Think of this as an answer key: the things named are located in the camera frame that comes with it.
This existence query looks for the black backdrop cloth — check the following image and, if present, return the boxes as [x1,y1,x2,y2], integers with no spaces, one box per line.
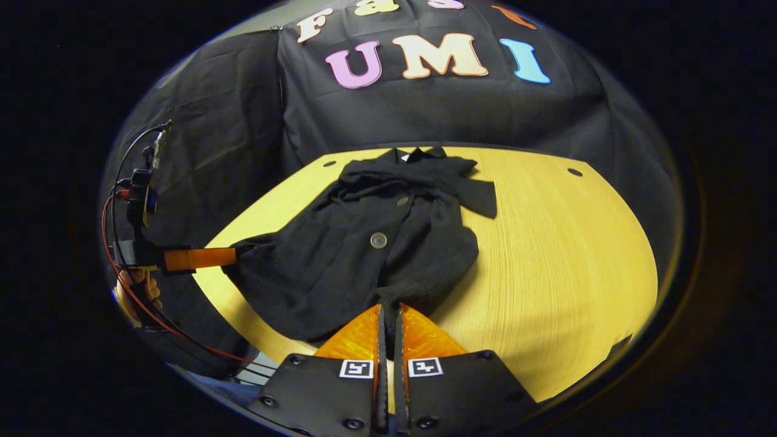
[100,0,684,380]

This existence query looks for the black cable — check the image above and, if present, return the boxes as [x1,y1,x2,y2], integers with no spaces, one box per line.
[111,120,173,268]

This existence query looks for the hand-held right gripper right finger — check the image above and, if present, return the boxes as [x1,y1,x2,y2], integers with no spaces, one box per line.
[393,303,538,435]

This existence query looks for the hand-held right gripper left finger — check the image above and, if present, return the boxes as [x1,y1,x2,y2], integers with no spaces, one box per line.
[248,303,389,437]

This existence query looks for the red cable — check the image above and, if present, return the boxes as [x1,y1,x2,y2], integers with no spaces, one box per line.
[101,193,278,372]

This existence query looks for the black button shirt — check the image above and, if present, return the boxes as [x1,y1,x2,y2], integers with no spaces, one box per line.
[222,146,498,342]

